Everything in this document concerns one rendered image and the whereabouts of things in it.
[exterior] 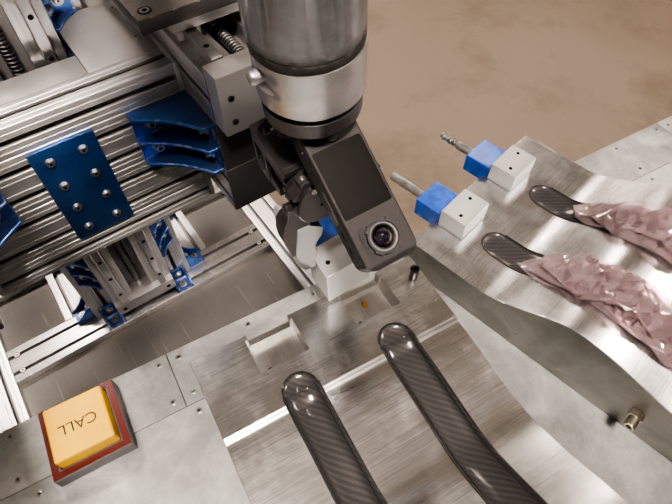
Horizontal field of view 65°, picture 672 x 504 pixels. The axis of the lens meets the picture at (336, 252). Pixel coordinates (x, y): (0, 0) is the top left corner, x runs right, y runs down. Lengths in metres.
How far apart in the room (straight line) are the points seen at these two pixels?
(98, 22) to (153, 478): 0.62
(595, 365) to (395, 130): 1.57
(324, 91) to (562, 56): 2.31
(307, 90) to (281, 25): 0.05
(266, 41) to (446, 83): 2.02
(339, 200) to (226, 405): 0.24
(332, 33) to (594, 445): 0.51
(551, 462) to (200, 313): 1.01
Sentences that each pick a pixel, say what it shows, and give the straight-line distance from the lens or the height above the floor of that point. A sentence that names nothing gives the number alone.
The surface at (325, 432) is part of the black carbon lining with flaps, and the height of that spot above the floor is 0.88.
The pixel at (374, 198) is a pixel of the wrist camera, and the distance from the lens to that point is 0.38.
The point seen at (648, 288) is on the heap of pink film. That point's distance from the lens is 0.62.
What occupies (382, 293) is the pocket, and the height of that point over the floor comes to 0.86.
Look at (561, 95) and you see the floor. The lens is 2.39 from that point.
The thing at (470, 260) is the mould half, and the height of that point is 0.85.
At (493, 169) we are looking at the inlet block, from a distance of 0.73.
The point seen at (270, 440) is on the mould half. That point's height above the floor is 0.89.
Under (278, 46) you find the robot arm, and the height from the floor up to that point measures 1.20.
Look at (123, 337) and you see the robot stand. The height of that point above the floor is 0.21.
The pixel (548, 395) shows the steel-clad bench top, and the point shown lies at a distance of 0.66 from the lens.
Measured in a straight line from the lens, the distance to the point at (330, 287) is 0.53.
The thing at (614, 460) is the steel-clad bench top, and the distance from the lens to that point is 0.66.
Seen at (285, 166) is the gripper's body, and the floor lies 1.08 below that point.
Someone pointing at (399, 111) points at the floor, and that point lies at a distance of 2.16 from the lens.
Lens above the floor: 1.38
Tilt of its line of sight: 55 degrees down
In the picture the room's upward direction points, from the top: straight up
